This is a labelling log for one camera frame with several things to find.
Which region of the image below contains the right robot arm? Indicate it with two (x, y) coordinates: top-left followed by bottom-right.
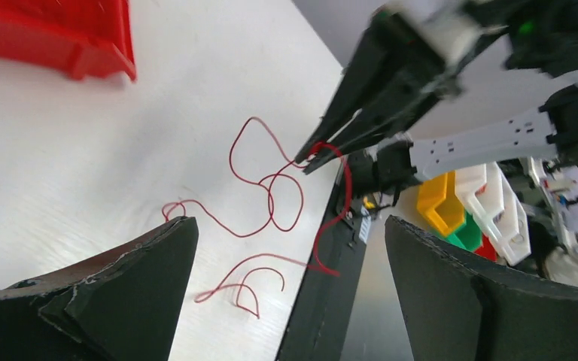
(294, 1), (578, 195)

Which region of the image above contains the green storage bin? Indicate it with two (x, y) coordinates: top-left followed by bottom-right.
(432, 212), (482, 252)

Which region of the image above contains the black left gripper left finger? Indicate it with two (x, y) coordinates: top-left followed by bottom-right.
(0, 217), (199, 360)

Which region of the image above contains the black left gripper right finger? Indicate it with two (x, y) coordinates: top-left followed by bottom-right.
(385, 216), (578, 360)

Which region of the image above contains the white storage bin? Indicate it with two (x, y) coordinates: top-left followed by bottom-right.
(455, 162), (531, 266)

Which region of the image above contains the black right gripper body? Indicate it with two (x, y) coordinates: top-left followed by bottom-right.
(372, 1), (507, 99)

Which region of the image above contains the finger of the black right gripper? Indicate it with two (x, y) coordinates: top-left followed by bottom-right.
(301, 84), (441, 174)
(294, 20), (419, 165)

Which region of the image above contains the yellow storage bin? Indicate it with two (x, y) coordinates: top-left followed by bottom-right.
(416, 171), (466, 236)

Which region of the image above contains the red plastic bin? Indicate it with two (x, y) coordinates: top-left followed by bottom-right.
(0, 0), (137, 80)

